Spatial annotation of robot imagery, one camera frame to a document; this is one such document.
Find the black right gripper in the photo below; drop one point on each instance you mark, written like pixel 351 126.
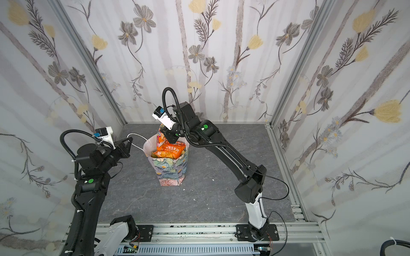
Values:
pixel 173 136

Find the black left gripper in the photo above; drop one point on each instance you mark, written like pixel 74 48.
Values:
pixel 123 150

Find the red Fox's candy bag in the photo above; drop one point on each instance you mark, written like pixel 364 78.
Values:
pixel 160 135

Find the orange corn chips bag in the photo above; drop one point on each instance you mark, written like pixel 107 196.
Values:
pixel 169 151

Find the floral white paper bag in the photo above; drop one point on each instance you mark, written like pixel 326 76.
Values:
pixel 168 171

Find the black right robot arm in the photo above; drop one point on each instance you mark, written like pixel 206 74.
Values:
pixel 204 134

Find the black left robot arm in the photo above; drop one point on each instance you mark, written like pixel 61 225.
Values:
pixel 92 163

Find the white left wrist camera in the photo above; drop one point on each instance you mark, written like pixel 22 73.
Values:
pixel 105 134

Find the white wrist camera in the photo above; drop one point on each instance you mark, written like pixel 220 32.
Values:
pixel 105 134
pixel 160 115

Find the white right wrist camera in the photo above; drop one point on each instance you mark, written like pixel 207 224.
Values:
pixel 160 115

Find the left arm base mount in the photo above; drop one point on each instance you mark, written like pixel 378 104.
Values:
pixel 122 229

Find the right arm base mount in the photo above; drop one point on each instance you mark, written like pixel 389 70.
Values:
pixel 258 228

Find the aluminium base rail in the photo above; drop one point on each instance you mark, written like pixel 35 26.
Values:
pixel 299 238

